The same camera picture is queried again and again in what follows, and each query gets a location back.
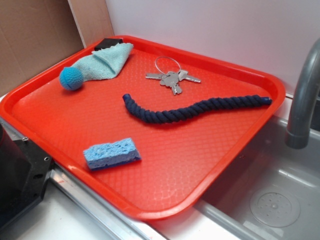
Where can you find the silver key right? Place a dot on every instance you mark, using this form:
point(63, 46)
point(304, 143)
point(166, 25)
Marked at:
point(184, 75)

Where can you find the black block behind tray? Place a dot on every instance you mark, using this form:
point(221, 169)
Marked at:
point(107, 43)

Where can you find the red plastic tray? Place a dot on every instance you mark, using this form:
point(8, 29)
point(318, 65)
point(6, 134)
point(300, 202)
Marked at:
point(179, 161)

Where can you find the silver key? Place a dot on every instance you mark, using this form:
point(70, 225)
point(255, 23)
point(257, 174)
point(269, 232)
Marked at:
point(171, 80)
point(155, 76)
point(184, 75)

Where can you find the silver key left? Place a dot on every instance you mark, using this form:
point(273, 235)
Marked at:
point(155, 76)

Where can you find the grey plastic sink basin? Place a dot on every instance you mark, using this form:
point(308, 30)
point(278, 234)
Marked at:
point(269, 192)

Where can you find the silver key bottom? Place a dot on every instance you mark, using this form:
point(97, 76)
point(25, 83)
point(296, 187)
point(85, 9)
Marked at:
point(171, 80)

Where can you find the blue sponge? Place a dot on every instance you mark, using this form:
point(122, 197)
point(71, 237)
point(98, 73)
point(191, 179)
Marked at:
point(109, 155)

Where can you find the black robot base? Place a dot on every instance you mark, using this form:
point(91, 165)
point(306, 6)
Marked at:
point(24, 172)

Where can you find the brown cardboard panel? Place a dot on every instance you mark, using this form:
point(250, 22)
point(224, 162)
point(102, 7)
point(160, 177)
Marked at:
point(37, 34)

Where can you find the blue textured ball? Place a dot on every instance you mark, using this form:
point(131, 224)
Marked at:
point(71, 78)

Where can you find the grey faucet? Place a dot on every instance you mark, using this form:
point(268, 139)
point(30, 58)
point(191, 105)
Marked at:
point(305, 108)

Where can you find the light teal cloth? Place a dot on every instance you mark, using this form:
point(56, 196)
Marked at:
point(104, 64)

